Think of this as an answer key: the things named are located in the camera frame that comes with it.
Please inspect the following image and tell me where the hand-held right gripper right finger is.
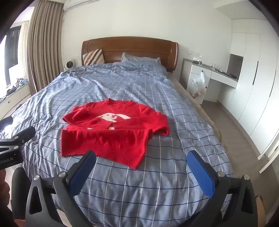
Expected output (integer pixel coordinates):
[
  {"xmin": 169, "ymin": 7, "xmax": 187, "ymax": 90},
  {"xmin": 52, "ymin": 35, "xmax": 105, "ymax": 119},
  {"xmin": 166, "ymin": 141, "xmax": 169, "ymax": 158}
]
[{"xmin": 187, "ymin": 150, "xmax": 259, "ymax": 227}]

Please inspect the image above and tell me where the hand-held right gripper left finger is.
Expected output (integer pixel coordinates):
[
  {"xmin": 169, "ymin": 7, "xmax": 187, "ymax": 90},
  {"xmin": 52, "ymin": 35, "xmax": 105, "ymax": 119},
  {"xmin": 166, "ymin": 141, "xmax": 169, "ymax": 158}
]
[{"xmin": 25, "ymin": 150, "xmax": 97, "ymax": 227}]

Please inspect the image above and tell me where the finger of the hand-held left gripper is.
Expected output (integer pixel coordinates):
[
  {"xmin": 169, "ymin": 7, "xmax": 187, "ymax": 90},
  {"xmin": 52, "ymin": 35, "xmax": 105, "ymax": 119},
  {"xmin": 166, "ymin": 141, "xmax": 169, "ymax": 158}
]
[
  {"xmin": 0, "ymin": 116, "xmax": 13, "ymax": 127},
  {"xmin": 0, "ymin": 126, "xmax": 36, "ymax": 153}
]

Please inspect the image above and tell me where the red knitted sweater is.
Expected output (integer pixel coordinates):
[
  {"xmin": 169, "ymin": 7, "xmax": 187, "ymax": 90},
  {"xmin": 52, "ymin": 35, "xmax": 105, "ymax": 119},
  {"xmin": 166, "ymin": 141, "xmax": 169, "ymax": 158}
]
[{"xmin": 61, "ymin": 98, "xmax": 170, "ymax": 169}]

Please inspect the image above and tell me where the pile of clothes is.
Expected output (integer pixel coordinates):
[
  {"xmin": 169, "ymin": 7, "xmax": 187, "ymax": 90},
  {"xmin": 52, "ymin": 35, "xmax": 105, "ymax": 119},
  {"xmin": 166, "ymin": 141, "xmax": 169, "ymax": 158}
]
[{"xmin": 0, "ymin": 77, "xmax": 30, "ymax": 102}]

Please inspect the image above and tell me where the white window bench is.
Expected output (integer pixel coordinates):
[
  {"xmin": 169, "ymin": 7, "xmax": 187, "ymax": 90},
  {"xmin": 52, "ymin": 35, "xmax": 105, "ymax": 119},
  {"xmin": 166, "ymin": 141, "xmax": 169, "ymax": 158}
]
[{"xmin": 0, "ymin": 83, "xmax": 32, "ymax": 119}]

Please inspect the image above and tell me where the window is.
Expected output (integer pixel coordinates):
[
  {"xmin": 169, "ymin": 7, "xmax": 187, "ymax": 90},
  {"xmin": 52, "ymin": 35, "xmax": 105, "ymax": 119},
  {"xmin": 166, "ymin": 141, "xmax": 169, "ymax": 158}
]
[{"xmin": 0, "ymin": 25, "xmax": 22, "ymax": 96}]

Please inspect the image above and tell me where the white door panel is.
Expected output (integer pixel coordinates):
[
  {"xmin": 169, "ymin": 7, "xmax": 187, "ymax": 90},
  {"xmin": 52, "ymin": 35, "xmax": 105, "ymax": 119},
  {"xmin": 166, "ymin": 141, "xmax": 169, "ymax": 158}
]
[{"xmin": 257, "ymin": 134, "xmax": 279, "ymax": 175}]

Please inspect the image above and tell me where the clear plastic bag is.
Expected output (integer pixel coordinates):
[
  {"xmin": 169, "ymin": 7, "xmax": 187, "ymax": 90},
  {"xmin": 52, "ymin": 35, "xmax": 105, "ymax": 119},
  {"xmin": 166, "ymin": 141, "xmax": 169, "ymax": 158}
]
[{"xmin": 191, "ymin": 72, "xmax": 206, "ymax": 99}]

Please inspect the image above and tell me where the beige curtain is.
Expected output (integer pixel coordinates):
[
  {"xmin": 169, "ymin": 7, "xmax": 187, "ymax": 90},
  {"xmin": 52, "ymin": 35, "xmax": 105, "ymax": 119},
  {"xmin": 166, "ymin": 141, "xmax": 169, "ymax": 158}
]
[{"xmin": 21, "ymin": 0, "xmax": 66, "ymax": 95}]

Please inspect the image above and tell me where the white desk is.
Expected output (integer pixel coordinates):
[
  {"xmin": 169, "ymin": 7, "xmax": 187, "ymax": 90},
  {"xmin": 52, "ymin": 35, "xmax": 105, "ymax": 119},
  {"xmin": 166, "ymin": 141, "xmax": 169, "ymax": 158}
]
[{"xmin": 179, "ymin": 58, "xmax": 239, "ymax": 103}]

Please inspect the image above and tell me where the blue checked duvet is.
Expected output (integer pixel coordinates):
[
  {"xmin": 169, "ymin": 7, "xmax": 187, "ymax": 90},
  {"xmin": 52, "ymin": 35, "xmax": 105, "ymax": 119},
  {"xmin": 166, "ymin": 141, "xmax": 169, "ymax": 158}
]
[{"xmin": 0, "ymin": 58, "xmax": 235, "ymax": 227}]

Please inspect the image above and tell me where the striped cushion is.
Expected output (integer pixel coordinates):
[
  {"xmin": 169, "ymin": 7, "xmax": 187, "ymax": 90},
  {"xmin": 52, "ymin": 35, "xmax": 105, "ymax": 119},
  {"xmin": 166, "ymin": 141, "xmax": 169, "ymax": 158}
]
[{"xmin": 82, "ymin": 48, "xmax": 104, "ymax": 66}]

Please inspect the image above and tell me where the white wardrobe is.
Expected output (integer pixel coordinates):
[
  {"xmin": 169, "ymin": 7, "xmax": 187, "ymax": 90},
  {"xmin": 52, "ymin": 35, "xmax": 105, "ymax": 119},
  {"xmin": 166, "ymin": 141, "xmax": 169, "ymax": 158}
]
[{"xmin": 225, "ymin": 19, "xmax": 279, "ymax": 158}]

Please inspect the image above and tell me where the blue checked pillow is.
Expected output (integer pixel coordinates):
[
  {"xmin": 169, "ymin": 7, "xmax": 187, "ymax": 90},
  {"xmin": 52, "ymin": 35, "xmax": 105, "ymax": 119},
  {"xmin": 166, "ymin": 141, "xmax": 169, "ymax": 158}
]
[{"xmin": 121, "ymin": 52, "xmax": 162, "ymax": 66}]

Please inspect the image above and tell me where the wooden headboard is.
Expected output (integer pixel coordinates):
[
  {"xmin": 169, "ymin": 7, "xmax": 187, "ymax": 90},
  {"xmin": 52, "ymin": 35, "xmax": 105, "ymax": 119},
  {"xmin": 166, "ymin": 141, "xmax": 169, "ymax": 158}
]
[{"xmin": 81, "ymin": 36, "xmax": 179, "ymax": 73}]

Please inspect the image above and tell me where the white air conditioner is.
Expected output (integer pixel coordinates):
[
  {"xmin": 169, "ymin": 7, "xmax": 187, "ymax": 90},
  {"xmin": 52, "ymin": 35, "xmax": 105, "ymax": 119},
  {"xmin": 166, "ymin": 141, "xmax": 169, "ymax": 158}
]
[{"xmin": 63, "ymin": 0, "xmax": 99, "ymax": 10}]

